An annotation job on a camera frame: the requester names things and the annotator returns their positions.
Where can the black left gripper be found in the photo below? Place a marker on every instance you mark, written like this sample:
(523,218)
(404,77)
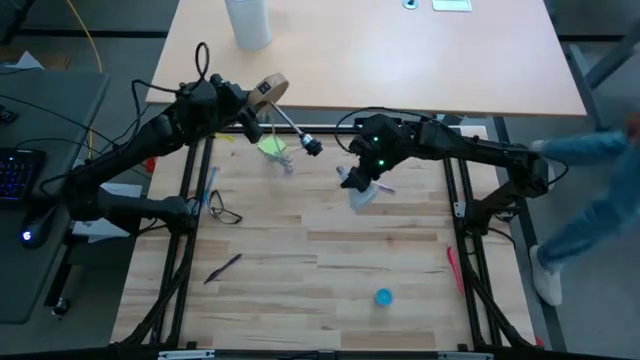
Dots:
(210,107)

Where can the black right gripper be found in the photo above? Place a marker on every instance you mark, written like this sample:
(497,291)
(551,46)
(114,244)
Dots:
(380,147)

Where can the white lightbulb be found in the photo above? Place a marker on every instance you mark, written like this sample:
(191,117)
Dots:
(362,199)

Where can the wooden base table lamp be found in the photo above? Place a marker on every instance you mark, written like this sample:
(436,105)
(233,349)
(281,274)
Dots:
(270,90)

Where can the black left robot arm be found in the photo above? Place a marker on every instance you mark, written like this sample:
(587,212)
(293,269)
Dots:
(125,145)

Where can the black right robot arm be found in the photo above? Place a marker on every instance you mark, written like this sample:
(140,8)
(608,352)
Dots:
(475,147)

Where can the green sticky note pad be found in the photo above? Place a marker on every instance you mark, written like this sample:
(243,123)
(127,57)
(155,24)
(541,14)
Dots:
(272,145)

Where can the yellow tape tag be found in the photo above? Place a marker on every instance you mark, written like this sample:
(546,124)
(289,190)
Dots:
(224,137)

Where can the blue pen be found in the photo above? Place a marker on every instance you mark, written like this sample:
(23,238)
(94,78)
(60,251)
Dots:
(211,182)

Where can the clear safety glasses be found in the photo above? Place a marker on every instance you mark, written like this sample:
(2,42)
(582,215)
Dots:
(216,202)

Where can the red clamp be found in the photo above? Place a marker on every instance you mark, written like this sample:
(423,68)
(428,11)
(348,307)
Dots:
(150,165)
(539,342)

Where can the blue round lid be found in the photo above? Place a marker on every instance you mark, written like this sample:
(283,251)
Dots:
(384,297)

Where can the light wooden side table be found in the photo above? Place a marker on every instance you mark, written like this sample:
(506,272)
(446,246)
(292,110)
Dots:
(375,60)

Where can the pink pen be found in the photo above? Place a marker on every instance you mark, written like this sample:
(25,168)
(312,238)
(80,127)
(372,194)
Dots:
(455,270)

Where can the dark purple pen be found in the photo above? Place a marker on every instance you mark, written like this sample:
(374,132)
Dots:
(222,268)

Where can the white paper sheet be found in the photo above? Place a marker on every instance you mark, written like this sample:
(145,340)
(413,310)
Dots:
(120,190)

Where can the white rectangular device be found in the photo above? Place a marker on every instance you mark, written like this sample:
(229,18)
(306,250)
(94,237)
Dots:
(451,5)

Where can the person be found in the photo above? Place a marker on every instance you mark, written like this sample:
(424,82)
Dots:
(590,215)

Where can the black computer mouse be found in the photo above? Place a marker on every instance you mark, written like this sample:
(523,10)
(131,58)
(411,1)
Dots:
(37,230)

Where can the backlit black keyboard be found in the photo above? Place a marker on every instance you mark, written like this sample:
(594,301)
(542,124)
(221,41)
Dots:
(15,175)

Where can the grey desk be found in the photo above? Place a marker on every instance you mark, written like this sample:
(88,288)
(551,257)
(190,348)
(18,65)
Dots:
(30,280)

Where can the black aluminium table frame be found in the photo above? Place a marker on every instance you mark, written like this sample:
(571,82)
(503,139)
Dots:
(330,129)

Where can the silver aluminium bracket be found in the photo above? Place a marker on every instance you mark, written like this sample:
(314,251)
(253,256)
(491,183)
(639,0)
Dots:
(185,355)
(465,356)

